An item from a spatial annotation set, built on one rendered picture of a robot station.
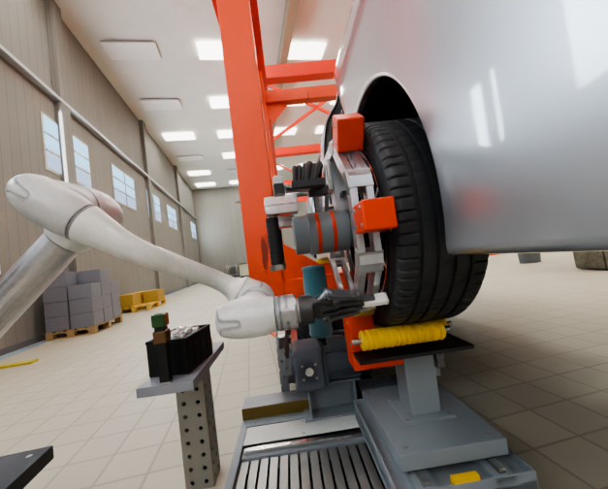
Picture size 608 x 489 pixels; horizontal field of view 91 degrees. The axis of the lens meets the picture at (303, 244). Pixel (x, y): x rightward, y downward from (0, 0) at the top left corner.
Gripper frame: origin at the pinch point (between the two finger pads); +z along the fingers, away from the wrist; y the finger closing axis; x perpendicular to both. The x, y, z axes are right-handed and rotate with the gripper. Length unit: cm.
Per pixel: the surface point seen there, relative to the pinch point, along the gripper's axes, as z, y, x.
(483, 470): 23, -35, -34
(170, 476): -77, -76, -14
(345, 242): -2.4, 0.7, 22.9
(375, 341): 0.5, -13.4, -4.5
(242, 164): -37, -2, 89
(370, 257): -1.0, 12.2, 4.0
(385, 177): 4.5, 27.5, 15.3
